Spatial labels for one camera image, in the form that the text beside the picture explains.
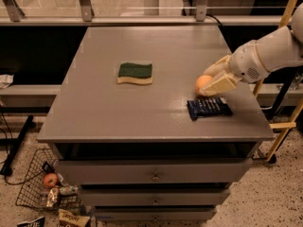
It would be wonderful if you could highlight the orange fruit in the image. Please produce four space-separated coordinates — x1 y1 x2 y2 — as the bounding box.
195 75 212 95

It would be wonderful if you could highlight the black metal stand leg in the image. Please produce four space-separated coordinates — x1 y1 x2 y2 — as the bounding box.
0 115 34 176

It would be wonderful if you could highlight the middle grey drawer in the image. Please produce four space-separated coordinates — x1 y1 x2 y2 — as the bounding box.
80 188 230 206

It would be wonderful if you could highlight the white crumpled paper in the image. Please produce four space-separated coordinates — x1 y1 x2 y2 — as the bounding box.
0 75 13 89

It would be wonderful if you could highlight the red apple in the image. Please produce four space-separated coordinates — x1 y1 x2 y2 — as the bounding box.
44 173 59 188

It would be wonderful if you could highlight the black cable on floor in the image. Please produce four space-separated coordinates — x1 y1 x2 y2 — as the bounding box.
0 111 45 186

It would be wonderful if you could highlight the grey drawer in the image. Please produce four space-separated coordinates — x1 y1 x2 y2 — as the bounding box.
56 158 252 184
94 207 216 221
80 188 230 206

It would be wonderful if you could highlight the yellow chip bag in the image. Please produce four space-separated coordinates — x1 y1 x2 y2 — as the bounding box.
59 209 90 227

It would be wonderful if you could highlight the green yellow sponge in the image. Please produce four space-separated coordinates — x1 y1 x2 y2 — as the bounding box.
117 62 152 85

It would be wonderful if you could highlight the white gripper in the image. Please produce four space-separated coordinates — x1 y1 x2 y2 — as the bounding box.
198 40 270 96

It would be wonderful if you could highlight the silver snack wrapper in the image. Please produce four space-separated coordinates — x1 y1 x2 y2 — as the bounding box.
46 186 60 208

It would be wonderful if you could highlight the grey drawer cabinet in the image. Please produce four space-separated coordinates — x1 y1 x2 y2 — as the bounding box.
39 26 273 211

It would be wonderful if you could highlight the dark snack bag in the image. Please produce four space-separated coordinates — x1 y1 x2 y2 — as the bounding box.
16 217 45 227

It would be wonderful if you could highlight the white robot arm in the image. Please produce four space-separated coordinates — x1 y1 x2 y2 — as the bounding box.
195 5 303 96

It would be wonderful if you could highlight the top grey drawer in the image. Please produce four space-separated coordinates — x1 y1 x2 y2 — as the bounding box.
56 158 252 184

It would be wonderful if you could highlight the metal railing frame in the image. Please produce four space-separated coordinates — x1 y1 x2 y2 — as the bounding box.
0 0 303 26

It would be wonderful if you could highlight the blue rxbar blueberry packet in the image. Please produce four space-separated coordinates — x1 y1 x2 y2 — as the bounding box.
187 97 233 121

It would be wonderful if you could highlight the black wire basket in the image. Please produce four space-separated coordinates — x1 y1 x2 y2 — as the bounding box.
15 148 81 212

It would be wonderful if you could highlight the bottom grey drawer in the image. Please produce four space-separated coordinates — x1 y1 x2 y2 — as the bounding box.
94 207 216 221

